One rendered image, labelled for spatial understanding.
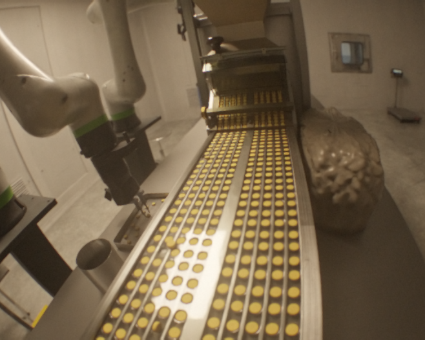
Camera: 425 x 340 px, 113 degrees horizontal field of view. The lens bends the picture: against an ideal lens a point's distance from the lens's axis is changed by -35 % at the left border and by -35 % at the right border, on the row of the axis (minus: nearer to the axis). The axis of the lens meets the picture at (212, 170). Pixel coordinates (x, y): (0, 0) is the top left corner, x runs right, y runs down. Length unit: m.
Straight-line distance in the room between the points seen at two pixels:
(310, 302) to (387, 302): 0.23
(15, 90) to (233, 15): 0.53
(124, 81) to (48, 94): 0.53
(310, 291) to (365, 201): 0.23
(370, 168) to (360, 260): 0.17
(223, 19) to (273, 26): 0.29
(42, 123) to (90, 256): 0.27
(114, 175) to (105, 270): 0.22
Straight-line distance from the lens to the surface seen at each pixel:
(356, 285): 0.41
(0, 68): 0.44
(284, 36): 0.88
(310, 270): 0.23
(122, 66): 0.87
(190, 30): 0.81
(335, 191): 0.40
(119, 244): 0.52
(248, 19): 0.63
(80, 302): 0.50
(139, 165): 1.08
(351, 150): 0.40
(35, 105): 0.37
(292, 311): 0.21
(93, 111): 0.49
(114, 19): 0.91
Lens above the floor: 1.14
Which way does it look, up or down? 29 degrees down
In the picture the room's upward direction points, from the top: 12 degrees counter-clockwise
